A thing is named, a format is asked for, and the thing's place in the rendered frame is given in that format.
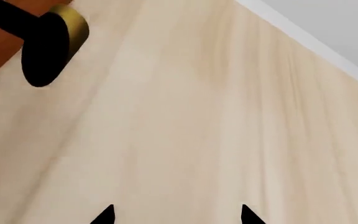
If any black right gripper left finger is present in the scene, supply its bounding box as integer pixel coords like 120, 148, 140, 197
89, 203, 116, 224

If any white cabinet frame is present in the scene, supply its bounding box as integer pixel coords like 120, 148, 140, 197
234, 0, 358, 91

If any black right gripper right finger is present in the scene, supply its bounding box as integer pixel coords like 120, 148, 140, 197
240, 203, 267, 224

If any light wood drawer front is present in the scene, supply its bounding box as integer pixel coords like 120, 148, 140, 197
0, 0, 358, 224

